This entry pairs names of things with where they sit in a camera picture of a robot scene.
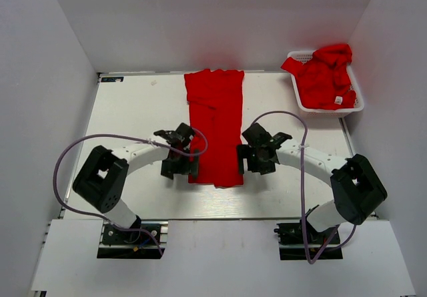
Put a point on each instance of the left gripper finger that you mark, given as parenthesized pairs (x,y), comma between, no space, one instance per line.
(169,168)
(194,165)

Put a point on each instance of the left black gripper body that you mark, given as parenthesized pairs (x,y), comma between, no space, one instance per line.
(185,161)

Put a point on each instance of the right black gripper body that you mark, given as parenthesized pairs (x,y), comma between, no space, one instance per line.
(257,164)

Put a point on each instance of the red t shirt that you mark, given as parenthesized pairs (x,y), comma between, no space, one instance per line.
(215,100)

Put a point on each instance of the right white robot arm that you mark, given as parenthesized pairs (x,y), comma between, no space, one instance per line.
(356,187)

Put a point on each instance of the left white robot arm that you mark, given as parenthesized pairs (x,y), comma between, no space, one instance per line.
(101,180)

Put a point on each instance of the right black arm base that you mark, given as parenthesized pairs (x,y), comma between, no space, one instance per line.
(291,244)

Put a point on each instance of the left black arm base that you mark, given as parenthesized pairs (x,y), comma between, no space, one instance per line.
(114,244)

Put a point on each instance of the red t shirts in basket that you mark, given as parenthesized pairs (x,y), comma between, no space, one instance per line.
(323,81)

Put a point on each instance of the white plastic basket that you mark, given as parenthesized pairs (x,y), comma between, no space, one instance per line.
(306,55)

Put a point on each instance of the blue table label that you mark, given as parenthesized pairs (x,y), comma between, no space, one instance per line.
(111,79)

